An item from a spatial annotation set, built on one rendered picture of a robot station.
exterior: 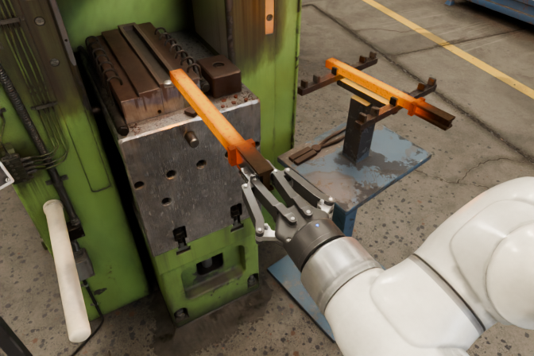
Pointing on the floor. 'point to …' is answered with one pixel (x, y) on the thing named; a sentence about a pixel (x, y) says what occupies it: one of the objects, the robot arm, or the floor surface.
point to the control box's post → (11, 342)
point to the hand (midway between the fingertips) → (253, 166)
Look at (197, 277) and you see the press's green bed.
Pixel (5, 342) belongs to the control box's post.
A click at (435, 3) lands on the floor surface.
